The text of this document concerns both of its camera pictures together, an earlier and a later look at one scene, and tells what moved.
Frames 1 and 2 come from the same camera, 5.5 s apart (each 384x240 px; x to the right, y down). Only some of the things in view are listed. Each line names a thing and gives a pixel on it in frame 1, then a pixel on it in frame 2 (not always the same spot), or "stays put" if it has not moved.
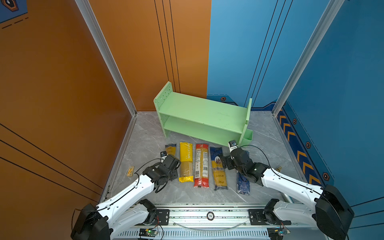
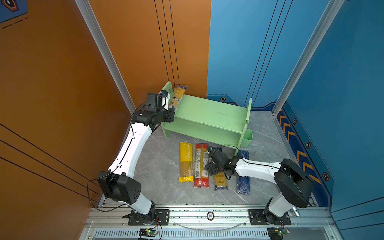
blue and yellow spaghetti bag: [171, 149] -> [178, 93]
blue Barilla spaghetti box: [243, 186] stays put
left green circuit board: [148, 232] stays put
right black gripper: [228, 160] -> [211, 167]
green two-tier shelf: [182, 113] stays put
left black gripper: [175, 174] -> [170, 112]
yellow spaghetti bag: [186, 156] stays put
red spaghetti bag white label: [201, 175] stays put
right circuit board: [277, 233] stays put
